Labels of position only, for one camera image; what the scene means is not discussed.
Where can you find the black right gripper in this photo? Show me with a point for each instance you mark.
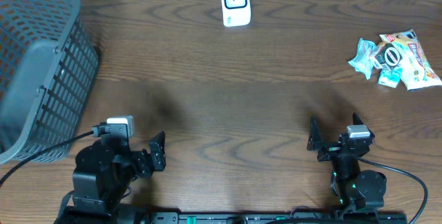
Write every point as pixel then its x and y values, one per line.
pixel 315 139

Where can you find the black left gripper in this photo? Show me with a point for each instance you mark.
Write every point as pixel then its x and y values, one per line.
pixel 150 160

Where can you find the teal wet wipes pack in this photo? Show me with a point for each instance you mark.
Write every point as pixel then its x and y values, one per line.
pixel 361 62

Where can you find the small teal tissue pack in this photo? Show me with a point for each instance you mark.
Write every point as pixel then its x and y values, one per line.
pixel 390 78

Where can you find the large yellow wet wipes pack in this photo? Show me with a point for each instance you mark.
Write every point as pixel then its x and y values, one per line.
pixel 417 72

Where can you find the orange tissue pack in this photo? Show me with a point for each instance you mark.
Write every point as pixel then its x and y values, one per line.
pixel 378 49

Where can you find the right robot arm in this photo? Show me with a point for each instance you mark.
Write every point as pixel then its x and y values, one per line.
pixel 360 191

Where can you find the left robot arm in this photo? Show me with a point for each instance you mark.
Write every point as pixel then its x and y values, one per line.
pixel 103 174

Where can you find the white barcode scanner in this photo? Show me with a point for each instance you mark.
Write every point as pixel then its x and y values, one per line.
pixel 236 12

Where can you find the grey plastic mesh basket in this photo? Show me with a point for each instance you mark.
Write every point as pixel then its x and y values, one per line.
pixel 48 68

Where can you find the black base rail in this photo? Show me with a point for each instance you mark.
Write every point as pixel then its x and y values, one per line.
pixel 300 216

